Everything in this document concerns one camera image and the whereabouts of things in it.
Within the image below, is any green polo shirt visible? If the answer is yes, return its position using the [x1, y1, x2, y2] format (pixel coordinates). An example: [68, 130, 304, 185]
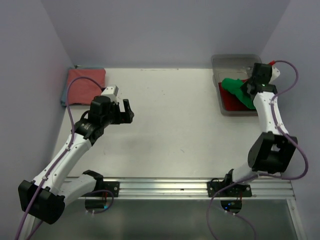
[221, 78, 256, 110]

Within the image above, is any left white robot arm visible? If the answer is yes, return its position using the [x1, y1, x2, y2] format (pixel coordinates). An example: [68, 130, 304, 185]
[18, 94, 134, 225]

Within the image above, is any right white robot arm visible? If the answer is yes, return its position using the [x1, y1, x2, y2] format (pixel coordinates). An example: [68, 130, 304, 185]
[222, 63, 298, 197]

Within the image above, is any clear plastic bin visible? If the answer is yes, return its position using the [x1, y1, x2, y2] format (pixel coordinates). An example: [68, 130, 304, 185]
[210, 54, 262, 117]

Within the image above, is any red folded shirt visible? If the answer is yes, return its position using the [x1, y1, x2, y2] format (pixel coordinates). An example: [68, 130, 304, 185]
[218, 82, 255, 112]

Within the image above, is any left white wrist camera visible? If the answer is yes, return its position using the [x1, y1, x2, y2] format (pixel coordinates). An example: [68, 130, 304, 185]
[100, 85, 119, 104]

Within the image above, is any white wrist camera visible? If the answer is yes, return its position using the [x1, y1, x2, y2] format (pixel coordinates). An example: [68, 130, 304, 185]
[269, 60, 281, 84]
[100, 85, 119, 104]

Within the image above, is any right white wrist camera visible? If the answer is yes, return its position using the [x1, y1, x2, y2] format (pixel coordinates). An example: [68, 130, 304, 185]
[269, 60, 281, 84]

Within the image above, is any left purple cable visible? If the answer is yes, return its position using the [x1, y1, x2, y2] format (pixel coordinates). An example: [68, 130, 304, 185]
[13, 76, 106, 240]

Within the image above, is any purple cable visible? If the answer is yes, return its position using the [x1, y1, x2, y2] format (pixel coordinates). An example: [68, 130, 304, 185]
[13, 76, 106, 240]
[206, 59, 310, 240]

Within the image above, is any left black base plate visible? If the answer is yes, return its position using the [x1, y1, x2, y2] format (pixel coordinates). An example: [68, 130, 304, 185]
[94, 181, 120, 198]

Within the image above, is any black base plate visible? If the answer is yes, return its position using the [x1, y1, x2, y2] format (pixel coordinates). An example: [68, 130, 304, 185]
[206, 178, 253, 198]
[94, 181, 120, 198]

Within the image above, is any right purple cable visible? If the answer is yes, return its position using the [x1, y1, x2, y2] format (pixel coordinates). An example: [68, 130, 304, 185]
[206, 59, 310, 240]

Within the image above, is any aluminium mounting rail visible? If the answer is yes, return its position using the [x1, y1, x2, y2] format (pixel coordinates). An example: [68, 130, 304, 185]
[59, 176, 293, 201]

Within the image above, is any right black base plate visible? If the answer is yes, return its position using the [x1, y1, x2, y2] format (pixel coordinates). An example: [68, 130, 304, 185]
[206, 178, 253, 198]

